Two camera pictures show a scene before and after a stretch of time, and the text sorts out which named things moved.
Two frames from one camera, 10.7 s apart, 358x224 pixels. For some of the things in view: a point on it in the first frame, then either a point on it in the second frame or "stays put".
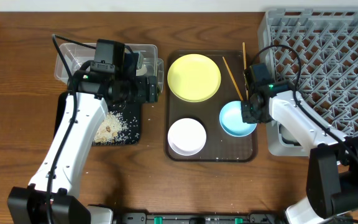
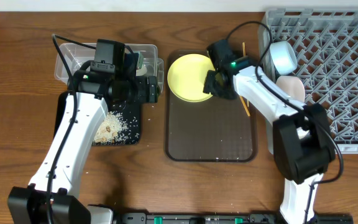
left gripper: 152,89 stays put
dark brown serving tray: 220,146 stays put
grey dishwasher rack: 329,55 stays put
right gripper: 246,112 to 214,86
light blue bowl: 231,120 to 283,57
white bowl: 187,136 to 293,86
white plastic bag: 141,71 stays put
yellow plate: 194,78 stays put
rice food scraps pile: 110,131 stays put
